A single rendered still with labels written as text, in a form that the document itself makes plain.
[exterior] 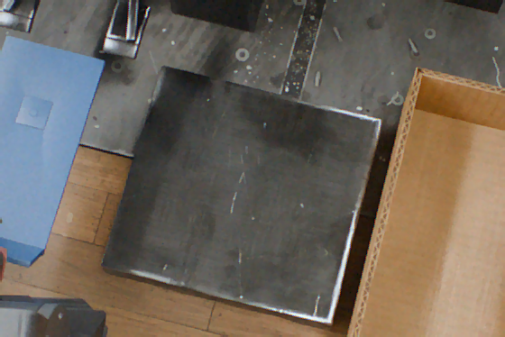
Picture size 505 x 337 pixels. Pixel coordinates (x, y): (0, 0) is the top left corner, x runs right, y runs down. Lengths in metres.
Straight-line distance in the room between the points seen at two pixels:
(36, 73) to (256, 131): 0.17
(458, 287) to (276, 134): 0.17
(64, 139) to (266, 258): 0.17
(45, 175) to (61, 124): 0.04
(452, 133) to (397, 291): 0.13
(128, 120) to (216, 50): 0.09
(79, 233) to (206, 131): 0.12
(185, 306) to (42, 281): 0.11
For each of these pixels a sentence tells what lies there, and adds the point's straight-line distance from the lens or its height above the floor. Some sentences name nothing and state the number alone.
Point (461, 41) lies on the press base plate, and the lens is 0.89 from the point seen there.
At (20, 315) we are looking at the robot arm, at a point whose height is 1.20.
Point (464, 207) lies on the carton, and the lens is 0.84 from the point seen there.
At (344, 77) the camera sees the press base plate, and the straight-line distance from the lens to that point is 0.87.
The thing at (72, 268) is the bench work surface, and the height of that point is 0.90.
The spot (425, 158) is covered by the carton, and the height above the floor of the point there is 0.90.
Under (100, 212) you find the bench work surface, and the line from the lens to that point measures 0.84.
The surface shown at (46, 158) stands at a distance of 0.76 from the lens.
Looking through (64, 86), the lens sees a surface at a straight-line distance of 0.78.
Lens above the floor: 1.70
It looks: 75 degrees down
